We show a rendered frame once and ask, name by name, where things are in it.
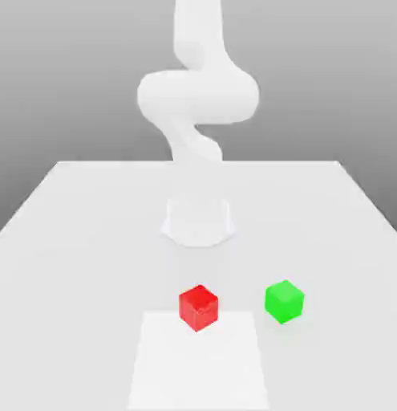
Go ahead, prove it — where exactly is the small red cube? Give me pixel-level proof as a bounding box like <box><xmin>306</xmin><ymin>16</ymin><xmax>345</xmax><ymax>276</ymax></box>
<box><xmin>178</xmin><ymin>283</ymin><xmax>219</xmax><ymax>333</ymax></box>

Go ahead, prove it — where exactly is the small green cube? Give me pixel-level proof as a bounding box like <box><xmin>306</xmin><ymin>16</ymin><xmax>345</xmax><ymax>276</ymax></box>
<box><xmin>264</xmin><ymin>279</ymin><xmax>306</xmax><ymax>325</ymax></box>

